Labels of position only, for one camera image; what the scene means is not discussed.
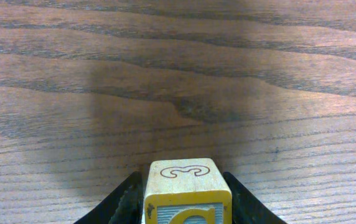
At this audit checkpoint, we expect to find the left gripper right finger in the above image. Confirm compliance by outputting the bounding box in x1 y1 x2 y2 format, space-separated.
222 172 287 224

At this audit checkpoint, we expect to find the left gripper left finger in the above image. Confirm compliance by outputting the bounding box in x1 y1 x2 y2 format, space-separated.
74 171 143 224

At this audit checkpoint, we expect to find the yellow C block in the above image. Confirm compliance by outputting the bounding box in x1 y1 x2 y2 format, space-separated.
143 158 232 224

